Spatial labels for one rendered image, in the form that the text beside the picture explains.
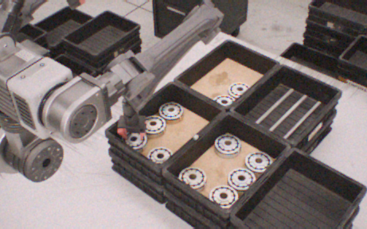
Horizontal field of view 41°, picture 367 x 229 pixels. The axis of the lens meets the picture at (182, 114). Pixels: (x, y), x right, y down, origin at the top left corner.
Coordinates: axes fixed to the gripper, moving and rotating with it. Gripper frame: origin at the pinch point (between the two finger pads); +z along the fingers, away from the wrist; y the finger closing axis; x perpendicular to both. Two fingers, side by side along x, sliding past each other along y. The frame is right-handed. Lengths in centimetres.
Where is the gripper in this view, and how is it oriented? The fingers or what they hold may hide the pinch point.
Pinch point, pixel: (134, 137)
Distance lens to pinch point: 195.0
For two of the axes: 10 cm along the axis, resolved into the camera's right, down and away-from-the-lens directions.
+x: -0.6, 7.0, -7.2
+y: -10.0, -0.3, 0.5
